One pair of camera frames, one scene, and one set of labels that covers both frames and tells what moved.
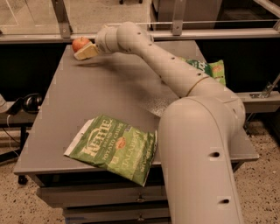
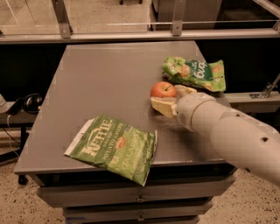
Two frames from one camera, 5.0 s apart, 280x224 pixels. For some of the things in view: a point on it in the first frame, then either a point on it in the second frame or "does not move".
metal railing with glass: x=37 y=21 does not move
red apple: x=78 y=43 → x=163 y=89
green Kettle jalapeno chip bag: x=124 y=150 does not move
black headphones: x=30 y=103 does not move
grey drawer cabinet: x=122 y=84 does not move
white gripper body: x=101 y=42 → x=191 y=108
